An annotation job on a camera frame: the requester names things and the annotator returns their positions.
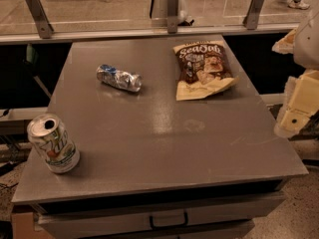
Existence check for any left metal railing bracket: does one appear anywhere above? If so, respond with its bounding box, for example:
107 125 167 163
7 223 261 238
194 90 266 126
25 0 54 39

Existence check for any middle metal railing bracket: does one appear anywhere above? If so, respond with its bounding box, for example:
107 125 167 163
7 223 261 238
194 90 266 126
166 0 178 34

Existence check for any silver blue redbull can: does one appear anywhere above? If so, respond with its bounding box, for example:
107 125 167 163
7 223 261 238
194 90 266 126
97 65 143 93

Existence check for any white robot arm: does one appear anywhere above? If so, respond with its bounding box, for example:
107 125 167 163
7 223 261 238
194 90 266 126
272 7 319 138

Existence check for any metal railing bracket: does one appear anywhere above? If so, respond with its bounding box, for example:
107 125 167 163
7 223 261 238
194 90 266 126
166 0 178 34
25 0 54 39
243 0 265 30

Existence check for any metal window rail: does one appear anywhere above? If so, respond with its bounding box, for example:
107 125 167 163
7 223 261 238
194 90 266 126
0 23 298 45

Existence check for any white green soda can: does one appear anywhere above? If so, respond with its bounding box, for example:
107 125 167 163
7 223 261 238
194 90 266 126
27 114 80 174

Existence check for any right metal railing bracket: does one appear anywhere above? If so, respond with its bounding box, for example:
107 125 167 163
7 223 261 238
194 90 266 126
243 0 265 30

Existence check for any brown sea salt chip bag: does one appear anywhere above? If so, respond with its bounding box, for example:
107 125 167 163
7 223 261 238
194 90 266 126
173 41 239 101

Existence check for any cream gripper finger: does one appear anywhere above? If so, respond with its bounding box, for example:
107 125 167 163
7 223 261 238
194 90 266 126
272 29 296 55
274 69 319 138

